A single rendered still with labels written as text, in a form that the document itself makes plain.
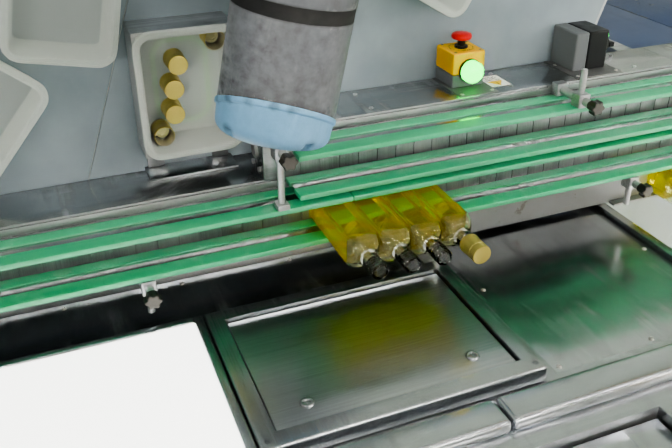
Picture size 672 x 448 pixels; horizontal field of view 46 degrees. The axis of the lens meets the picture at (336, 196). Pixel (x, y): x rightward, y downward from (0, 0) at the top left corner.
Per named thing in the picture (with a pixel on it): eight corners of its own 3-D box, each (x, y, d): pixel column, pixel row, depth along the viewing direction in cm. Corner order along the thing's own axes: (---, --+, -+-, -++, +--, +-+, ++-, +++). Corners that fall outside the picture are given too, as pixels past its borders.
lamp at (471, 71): (457, 82, 154) (465, 87, 152) (459, 60, 152) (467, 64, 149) (477, 79, 155) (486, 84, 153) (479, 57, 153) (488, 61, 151)
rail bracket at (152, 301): (132, 289, 141) (145, 333, 130) (127, 257, 138) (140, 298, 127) (154, 284, 142) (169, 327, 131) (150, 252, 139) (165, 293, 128)
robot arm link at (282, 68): (362, -55, 117) (358, 20, 67) (343, 44, 123) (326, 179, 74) (282, -71, 117) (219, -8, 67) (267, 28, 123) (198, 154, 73)
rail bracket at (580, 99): (546, 93, 157) (589, 117, 146) (550, 57, 153) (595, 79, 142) (563, 90, 158) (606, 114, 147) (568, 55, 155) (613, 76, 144)
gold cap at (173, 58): (161, 49, 135) (166, 56, 131) (182, 46, 136) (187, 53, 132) (164, 69, 137) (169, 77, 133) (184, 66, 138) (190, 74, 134)
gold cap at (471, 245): (480, 243, 135) (494, 256, 131) (463, 255, 134) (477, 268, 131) (473, 229, 133) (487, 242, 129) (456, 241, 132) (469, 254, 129)
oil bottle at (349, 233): (307, 215, 148) (352, 275, 130) (307, 188, 145) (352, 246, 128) (335, 210, 150) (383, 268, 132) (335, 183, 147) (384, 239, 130)
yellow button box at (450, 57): (433, 77, 160) (451, 89, 154) (435, 41, 157) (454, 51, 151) (464, 72, 163) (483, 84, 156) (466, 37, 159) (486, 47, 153)
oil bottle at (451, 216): (391, 197, 153) (445, 252, 136) (393, 171, 151) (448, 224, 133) (417, 193, 155) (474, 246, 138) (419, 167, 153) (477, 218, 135)
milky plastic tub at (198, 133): (138, 143, 142) (146, 163, 135) (121, 21, 132) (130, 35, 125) (232, 129, 148) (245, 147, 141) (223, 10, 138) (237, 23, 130)
